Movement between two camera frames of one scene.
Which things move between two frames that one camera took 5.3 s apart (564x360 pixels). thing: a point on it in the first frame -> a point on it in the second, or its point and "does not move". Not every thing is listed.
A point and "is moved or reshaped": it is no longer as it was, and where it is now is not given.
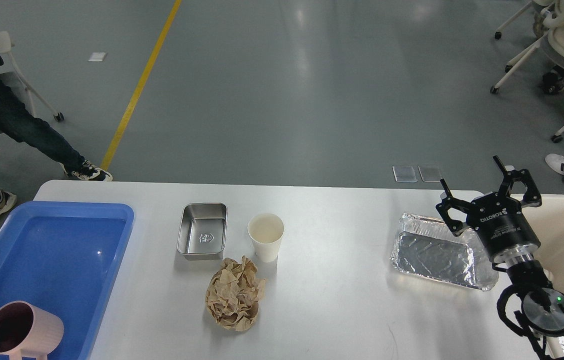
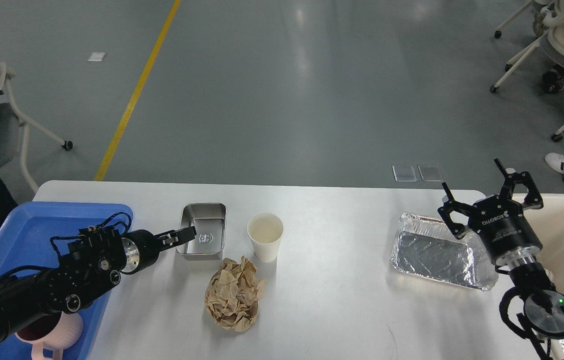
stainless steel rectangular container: x=202 y=231 does not move
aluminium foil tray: x=429 y=247 does not move
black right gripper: x=498 y=219 does not move
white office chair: x=0 y=46 -> x=4 y=120
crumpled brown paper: x=233 y=293 does not move
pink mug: x=24 y=330 is moved or reshaped
